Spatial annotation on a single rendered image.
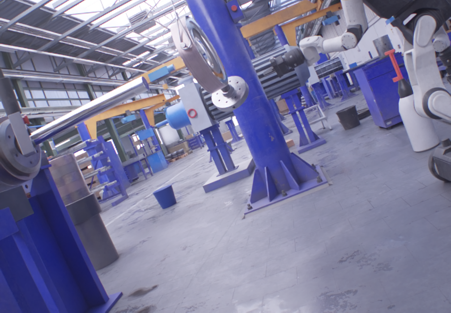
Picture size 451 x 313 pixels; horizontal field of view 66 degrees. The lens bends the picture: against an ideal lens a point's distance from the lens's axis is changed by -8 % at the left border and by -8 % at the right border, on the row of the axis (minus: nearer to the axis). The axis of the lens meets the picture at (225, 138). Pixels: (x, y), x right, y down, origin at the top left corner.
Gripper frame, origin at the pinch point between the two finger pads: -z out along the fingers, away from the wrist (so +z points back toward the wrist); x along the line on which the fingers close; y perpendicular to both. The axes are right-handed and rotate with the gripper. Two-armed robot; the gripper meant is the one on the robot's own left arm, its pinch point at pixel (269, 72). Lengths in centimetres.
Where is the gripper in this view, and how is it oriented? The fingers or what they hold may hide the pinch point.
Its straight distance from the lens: 193.4
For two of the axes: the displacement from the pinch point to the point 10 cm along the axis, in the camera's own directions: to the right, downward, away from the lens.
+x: 4.7, 4.8, 7.4
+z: 8.6, -4.5, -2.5
